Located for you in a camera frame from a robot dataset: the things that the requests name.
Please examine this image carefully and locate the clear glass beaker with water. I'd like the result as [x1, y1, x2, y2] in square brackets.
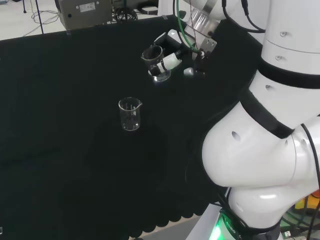
[140, 45, 172, 83]

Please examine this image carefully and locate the green cable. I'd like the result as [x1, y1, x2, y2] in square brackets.
[175, 0, 201, 54]

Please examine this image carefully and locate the black tripod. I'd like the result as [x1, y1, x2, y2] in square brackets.
[21, 0, 46, 35]

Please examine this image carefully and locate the clear glass graduated beaker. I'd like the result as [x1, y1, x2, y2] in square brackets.
[118, 97, 143, 132]

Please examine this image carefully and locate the black bench cloth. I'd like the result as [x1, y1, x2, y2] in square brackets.
[0, 14, 263, 240]

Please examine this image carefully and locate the grey metal box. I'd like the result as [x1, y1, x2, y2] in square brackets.
[54, 0, 114, 29]

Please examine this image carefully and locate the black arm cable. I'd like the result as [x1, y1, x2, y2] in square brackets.
[240, 0, 266, 34]

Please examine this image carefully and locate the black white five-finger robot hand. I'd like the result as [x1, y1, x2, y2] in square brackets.
[149, 28, 211, 83]

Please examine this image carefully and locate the yellow stop button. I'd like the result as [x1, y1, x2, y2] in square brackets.
[294, 188, 320, 214]

